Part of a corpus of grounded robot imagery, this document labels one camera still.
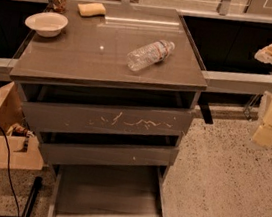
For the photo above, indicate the white bowl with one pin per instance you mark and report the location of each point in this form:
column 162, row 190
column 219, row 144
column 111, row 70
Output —
column 47, row 24

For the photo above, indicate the grey drawer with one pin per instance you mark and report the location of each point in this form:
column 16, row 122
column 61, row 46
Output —
column 75, row 109
column 108, row 191
column 108, row 149

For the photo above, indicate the grey drawer cabinet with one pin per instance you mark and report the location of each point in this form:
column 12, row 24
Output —
column 93, row 52

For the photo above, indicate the cardboard box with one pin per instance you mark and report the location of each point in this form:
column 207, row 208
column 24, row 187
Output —
column 20, row 149

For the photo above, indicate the grey middle drawer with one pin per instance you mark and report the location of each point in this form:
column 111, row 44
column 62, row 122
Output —
column 108, row 149

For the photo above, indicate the yellow sponge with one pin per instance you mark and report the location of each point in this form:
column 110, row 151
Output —
column 91, row 9

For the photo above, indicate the grey top drawer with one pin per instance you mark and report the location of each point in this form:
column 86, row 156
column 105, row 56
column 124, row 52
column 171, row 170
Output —
column 75, row 109

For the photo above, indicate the black stand post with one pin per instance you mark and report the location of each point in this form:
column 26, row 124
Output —
column 36, row 187

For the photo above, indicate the clear plastic water bottle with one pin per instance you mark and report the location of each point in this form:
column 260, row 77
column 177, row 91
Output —
column 151, row 54

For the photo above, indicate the grey bottom drawer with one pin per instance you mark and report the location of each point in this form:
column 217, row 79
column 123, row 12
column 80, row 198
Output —
column 108, row 191

